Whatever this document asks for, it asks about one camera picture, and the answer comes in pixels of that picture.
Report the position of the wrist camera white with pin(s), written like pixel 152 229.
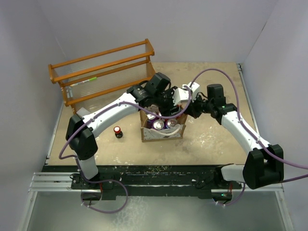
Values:
pixel 193 87
pixel 182 94

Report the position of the canvas bag with rope handles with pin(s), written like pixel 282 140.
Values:
pixel 149 134

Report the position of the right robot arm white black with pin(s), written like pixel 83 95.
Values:
pixel 261 167

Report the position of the small dark sauce bottle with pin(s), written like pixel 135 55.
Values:
pixel 118 132

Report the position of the orange wooden rack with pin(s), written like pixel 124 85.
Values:
pixel 116 69

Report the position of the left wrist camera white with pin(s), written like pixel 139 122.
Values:
pixel 182 94

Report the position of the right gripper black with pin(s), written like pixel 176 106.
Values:
pixel 192 108

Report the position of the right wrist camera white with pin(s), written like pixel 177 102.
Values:
pixel 193 87

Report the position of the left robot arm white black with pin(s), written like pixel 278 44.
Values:
pixel 82 131

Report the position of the purple soda can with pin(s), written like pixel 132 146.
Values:
pixel 158 124
pixel 171 123
pixel 150 119

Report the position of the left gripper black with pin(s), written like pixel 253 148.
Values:
pixel 166 111

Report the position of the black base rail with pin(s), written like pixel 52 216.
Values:
pixel 164 180

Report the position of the aluminium frame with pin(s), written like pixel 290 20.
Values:
pixel 62 201

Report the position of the green marker pen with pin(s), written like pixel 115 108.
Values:
pixel 84 81

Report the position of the white box on rack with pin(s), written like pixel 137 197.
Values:
pixel 82 112

